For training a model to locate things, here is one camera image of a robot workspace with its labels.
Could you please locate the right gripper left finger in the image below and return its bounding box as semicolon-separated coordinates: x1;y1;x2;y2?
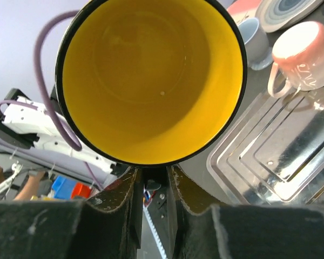
0;168;143;258

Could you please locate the slotted cable duct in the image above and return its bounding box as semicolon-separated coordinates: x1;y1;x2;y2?
143;199;169;258

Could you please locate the pink and cream plate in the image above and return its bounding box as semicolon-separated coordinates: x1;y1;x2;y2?
227;0;261;25

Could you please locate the yellow and black mug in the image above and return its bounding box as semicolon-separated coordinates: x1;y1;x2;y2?
55;0;248;166

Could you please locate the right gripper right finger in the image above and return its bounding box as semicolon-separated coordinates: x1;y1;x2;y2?
166;166;324;258

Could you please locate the pink and white mug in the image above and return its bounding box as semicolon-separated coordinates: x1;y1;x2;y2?
267;21;324;98

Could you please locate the light blue mug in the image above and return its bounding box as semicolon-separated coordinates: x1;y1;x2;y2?
238;17;273;71

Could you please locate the person in background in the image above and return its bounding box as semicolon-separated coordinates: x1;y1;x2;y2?
0;165;52;201

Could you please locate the blue ringed cream plate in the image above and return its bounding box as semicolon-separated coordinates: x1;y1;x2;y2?
255;0;323;33

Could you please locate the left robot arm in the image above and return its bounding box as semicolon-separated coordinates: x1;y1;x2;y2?
0;88;116;173

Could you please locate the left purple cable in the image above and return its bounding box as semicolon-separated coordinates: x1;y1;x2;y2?
0;10;105;189

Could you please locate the silver metal tray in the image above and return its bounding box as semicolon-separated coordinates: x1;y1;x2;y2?
207;88;324;206

